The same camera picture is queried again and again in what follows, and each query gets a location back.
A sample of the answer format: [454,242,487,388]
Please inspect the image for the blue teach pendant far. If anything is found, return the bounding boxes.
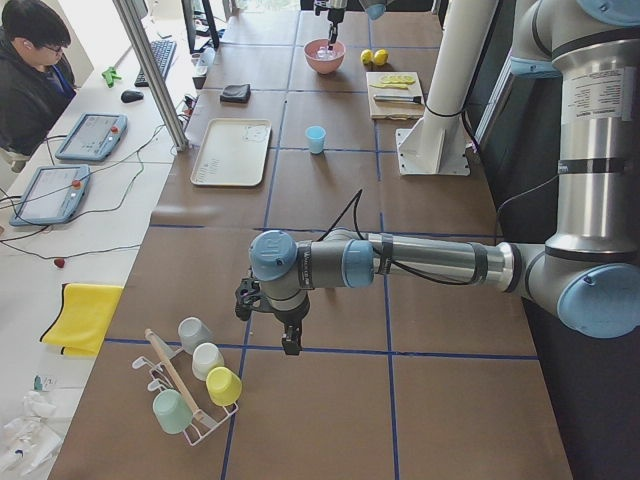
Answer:
[55,113,128,162]

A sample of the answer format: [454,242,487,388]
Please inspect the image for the seated person black jacket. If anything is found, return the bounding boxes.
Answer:
[1,1,76,157]

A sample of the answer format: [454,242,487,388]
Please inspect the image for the mint green cup on rack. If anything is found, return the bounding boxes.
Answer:
[152,389,193,434]

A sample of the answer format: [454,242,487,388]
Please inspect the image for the pink bowl of ice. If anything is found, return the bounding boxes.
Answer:
[303,39,346,74]

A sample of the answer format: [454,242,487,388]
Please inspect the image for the light blue plastic cup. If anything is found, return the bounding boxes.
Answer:
[305,125,326,155]

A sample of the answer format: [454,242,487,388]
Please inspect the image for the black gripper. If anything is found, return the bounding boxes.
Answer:
[268,294,310,356]

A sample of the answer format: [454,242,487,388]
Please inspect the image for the crumpled plastic bags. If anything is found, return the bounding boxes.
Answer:
[1,391,62,479]

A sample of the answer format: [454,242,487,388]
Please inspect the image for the black keyboard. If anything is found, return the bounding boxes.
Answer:
[134,39,177,87]

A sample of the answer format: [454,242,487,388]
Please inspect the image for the grey cup on rack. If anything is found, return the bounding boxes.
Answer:
[178,317,213,355]

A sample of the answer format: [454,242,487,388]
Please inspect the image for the blue teach pendant near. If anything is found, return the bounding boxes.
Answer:
[9,164,91,226]

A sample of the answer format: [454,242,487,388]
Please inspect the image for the yellow lemon far one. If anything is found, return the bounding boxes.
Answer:
[360,49,374,65]

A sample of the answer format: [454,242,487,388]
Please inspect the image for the yellow folded cloth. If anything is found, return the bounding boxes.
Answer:
[40,283,123,357]

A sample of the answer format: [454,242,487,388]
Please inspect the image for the yellow lemon near board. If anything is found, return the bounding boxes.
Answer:
[372,49,389,67]

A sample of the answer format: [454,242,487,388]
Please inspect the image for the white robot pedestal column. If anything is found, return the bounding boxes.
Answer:
[396,0,498,176]

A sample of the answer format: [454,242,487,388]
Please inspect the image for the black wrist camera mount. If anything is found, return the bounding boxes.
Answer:
[235,277,262,322]

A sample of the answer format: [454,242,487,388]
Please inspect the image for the grey folded cloth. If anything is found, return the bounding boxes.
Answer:
[219,84,251,104]

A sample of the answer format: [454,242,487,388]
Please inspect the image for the yellow cup on rack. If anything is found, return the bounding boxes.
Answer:
[206,366,242,407]

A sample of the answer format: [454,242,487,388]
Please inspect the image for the lemon slices row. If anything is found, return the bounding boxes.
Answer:
[380,75,415,85]

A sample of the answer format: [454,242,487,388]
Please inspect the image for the yellow plastic knife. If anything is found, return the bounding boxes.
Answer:
[368,83,409,90]

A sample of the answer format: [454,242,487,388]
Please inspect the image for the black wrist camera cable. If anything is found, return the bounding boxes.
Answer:
[319,189,481,287]

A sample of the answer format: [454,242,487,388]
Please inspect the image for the green plastic clamp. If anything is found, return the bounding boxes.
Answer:
[101,66,122,88]

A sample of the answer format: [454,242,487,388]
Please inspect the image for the cream bear serving tray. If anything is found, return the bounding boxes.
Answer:
[190,118,272,187]

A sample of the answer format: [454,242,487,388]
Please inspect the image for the blue teach pendant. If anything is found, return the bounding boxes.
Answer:
[55,113,128,162]
[9,164,91,226]

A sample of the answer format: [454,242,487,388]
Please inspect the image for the white cup on rack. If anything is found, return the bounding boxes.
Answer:
[192,342,225,381]

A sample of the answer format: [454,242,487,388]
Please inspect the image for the wooden cutting board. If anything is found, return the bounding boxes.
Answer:
[366,72,425,120]

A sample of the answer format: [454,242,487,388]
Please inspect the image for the black computer mouse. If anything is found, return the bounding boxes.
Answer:
[120,89,144,104]

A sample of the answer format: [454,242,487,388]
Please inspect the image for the aluminium frame post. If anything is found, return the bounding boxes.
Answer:
[113,0,189,152]

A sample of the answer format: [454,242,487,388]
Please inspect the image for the white wire cup rack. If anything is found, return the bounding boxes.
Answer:
[131,328,239,447]

